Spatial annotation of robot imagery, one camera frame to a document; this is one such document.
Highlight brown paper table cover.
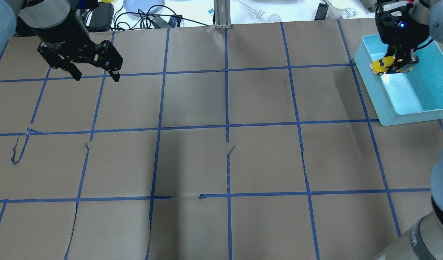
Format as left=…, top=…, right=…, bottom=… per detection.
left=0, top=19, right=431, bottom=260

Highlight white light bulb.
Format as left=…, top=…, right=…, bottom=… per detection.
left=254, top=9, right=281, bottom=23

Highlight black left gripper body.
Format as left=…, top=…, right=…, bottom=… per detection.
left=38, top=34, right=110, bottom=71

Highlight blue plastic plate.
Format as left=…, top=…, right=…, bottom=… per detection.
left=123, top=0, right=165, bottom=16

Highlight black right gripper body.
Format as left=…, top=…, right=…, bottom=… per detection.
left=375, top=2, right=433, bottom=51

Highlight turquoise plastic bin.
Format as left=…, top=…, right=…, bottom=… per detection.
left=354, top=34, right=443, bottom=126

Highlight white paper cup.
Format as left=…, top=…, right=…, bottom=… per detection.
left=327, top=0, right=349, bottom=20

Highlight yellow beetle toy car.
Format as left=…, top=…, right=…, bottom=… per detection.
left=370, top=56, right=418, bottom=76

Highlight black power adapter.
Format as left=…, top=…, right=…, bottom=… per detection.
left=87, top=2, right=114, bottom=32

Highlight aluminium frame post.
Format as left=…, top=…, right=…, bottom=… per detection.
left=213, top=0, right=232, bottom=30

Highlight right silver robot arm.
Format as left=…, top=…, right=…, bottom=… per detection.
left=359, top=0, right=443, bottom=260

